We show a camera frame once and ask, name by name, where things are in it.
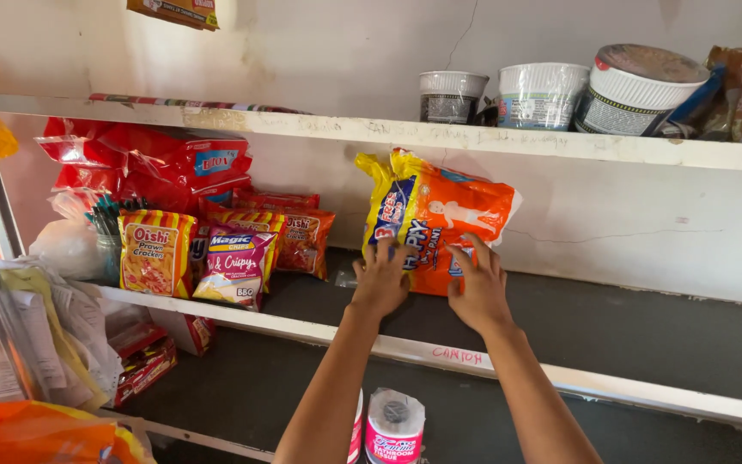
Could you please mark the small white noodle cup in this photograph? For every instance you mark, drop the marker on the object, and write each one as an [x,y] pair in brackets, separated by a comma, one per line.
[451,96]

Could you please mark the purple chips packet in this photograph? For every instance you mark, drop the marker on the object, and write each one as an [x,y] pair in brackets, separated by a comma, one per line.
[236,267]

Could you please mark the small clear plastic wrapper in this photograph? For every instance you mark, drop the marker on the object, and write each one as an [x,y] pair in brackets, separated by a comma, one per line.
[346,279]

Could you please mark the blue snack packet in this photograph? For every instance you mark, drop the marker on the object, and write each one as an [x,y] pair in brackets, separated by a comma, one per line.
[696,113]

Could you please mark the stack of red packets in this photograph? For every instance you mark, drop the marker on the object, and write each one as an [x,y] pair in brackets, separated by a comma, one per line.
[165,161]

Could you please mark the person's right hand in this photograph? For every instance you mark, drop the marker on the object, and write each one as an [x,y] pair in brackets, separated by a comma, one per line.
[479,296]

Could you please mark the stack of red boxes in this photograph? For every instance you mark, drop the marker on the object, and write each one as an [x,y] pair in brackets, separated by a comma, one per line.
[142,367]

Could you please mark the large tilted white noodle cup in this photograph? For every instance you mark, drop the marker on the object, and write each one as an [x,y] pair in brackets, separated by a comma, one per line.
[635,93]

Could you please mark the glass jar of pens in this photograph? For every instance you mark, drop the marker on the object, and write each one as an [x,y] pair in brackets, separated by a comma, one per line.
[110,245]

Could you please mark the striped prawn cracker packet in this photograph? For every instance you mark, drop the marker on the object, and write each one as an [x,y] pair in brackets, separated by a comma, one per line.
[155,254]

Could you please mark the person's left hand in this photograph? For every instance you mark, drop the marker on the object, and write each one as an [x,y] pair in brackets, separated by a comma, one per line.
[379,283]

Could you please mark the white wooden shelf unit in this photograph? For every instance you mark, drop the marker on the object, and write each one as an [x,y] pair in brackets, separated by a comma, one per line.
[409,138]

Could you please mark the orange red cracker packet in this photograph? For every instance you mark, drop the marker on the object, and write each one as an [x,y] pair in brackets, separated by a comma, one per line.
[306,242]

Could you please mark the white plastic bag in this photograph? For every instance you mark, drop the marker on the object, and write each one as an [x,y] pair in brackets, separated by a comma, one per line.
[68,245]

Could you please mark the orange plastic bag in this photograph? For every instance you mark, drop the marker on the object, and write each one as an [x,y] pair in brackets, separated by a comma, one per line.
[36,435]

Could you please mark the hanging orange sachet strip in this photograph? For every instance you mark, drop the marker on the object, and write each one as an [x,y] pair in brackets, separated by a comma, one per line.
[174,11]

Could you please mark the heap of papers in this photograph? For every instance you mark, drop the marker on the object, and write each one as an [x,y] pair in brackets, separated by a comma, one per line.
[42,335]

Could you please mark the white blue-label noodle cup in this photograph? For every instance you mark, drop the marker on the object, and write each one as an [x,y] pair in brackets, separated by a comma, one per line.
[542,96]

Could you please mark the striped yellow red snack packet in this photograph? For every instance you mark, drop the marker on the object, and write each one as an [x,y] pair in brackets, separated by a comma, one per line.
[255,220]

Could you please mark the pink-label tissue roll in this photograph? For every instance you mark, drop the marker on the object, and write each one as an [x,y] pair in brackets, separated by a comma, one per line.
[355,428]
[395,428]

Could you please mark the orange yellow diaper pack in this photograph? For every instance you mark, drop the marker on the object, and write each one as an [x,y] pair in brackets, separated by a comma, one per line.
[442,206]

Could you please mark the white red carton box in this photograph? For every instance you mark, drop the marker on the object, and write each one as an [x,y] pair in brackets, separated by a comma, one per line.
[187,330]

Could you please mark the flat red snack packet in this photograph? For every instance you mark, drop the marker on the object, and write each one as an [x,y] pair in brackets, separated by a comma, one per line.
[277,198]

